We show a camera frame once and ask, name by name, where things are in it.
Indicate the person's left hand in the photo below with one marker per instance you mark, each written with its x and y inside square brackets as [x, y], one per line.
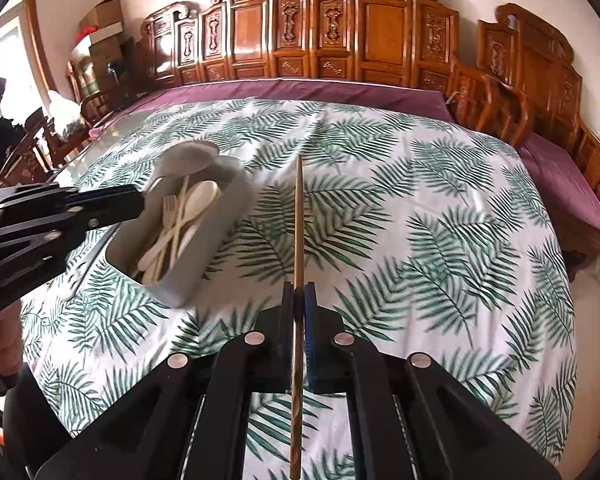
[2, 345]

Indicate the cardboard box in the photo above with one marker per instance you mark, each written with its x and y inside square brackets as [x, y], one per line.
[102, 14]
[105, 52]

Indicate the leaf print tablecloth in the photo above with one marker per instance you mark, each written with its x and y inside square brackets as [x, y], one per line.
[380, 185]

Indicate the dark wooden chair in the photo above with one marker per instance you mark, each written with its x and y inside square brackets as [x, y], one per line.
[30, 155]

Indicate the short purple seat cushion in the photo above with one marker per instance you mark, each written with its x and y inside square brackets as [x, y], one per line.
[565, 180]

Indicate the light bamboo chopstick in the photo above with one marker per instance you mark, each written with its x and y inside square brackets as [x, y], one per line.
[176, 232]
[180, 205]

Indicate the person's dark clothing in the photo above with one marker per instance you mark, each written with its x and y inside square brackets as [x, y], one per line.
[45, 405]

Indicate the brown wooden chopstick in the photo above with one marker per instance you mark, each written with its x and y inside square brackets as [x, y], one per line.
[300, 220]

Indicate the grey utensil tray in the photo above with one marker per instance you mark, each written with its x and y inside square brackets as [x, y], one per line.
[215, 260]

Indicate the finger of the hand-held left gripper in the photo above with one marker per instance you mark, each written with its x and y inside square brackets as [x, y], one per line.
[125, 202]
[75, 225]

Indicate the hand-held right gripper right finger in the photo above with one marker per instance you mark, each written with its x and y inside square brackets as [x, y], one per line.
[310, 345]

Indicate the clear plastic bag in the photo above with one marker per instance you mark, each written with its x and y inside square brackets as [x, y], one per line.
[67, 112]

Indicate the window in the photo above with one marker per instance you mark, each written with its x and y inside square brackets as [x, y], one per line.
[5, 60]

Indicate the long purple seat cushion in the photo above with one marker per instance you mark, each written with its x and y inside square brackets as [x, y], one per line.
[330, 92]

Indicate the long carved wooden sofa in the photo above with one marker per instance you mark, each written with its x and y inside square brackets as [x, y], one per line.
[380, 25]

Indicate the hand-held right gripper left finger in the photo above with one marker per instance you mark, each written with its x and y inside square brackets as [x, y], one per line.
[287, 340]

